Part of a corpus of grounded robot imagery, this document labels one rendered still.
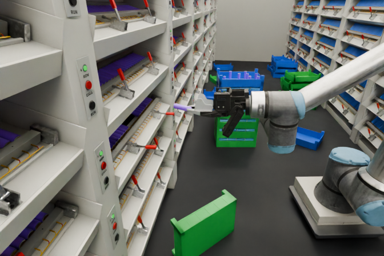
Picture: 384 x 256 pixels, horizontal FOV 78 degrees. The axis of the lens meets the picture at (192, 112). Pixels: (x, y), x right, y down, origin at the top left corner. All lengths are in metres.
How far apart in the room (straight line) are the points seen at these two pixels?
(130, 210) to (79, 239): 0.32
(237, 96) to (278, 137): 0.19
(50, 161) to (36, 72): 0.16
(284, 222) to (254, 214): 0.15
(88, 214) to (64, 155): 0.19
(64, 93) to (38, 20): 0.12
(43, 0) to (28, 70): 0.12
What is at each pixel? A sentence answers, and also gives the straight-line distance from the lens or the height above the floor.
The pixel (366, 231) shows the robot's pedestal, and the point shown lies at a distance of 1.44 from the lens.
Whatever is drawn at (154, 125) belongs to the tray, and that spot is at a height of 0.54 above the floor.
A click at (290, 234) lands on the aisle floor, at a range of 1.35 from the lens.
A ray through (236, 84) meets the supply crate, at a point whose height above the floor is 0.50.
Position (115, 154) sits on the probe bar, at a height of 0.58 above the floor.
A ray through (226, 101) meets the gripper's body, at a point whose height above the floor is 0.71.
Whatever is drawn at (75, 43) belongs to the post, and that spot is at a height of 0.93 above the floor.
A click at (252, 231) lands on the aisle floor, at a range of 1.31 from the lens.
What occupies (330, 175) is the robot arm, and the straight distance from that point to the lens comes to 1.29.
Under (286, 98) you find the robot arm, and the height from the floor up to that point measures 0.73.
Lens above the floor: 0.99
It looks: 24 degrees down
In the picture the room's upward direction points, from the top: straight up
